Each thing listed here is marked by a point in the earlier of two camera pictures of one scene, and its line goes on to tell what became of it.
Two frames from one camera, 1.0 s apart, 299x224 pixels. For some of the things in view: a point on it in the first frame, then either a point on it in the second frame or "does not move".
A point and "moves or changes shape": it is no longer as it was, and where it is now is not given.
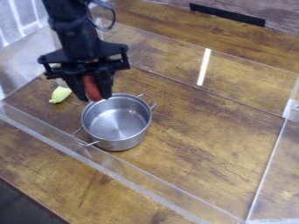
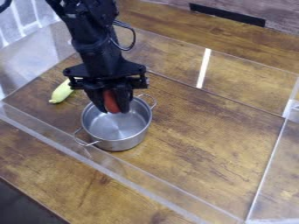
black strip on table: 219,13 does not move
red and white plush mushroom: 94,94 moves or changes shape
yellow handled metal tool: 61,94 does not move
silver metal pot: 117,122 does not move
